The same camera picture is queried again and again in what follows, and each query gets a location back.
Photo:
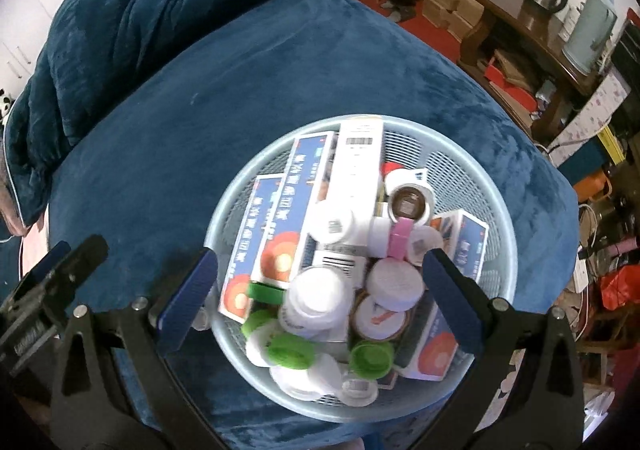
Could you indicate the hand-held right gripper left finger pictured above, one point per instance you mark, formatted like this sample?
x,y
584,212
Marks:
x,y
187,295

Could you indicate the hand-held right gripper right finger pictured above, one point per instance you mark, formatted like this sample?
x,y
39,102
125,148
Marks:
x,y
452,300

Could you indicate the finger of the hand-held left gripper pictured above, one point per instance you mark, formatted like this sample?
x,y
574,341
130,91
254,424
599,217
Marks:
x,y
82,260
50,260

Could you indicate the white printed bottle cap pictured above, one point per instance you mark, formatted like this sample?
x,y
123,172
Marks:
x,y
425,244

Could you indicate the green bottle cap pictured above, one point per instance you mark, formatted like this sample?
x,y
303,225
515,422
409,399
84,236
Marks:
x,y
370,357
290,350
265,292

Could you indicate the pink bottle cap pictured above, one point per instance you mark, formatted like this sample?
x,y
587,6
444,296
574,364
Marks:
x,y
401,237

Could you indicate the brown jar white rim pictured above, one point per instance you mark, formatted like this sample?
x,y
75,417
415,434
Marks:
x,y
410,202

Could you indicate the light blue plastic basket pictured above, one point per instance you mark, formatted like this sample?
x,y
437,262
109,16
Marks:
x,y
450,154

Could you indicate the pink bed sheet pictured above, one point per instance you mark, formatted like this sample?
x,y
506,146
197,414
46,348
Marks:
x,y
35,235

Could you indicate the small blue orange medicine box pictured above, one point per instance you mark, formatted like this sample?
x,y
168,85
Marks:
x,y
465,235
432,345

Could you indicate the mauve cloth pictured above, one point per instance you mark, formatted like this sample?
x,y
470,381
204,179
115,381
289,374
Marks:
x,y
10,210

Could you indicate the brown jar orange white lid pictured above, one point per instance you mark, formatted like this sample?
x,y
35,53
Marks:
x,y
380,317

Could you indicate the white barcode cap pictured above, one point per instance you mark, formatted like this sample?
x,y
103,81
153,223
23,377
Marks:
x,y
357,389

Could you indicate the white and red bottle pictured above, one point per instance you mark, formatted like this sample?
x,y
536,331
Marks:
x,y
400,174

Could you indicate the white flip cap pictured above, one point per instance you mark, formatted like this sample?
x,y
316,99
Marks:
x,y
300,380

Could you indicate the white medicine box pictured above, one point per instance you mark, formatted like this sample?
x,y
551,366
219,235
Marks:
x,y
357,169

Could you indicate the red plastic bag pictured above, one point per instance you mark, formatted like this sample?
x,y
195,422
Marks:
x,y
620,287

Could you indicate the blue plush bed sheet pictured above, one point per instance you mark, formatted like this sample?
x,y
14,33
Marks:
x,y
200,104

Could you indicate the floral white board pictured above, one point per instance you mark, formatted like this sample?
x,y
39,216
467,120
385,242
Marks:
x,y
595,114

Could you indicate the wooden table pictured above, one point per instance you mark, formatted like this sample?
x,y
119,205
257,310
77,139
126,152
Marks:
x,y
520,44

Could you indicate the dark blue duvet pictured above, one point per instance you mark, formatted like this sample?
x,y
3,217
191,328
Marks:
x,y
150,4

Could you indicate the black cabinet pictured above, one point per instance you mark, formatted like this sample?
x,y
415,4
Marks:
x,y
627,74

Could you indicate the light blue thermos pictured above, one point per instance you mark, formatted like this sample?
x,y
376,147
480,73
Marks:
x,y
590,29

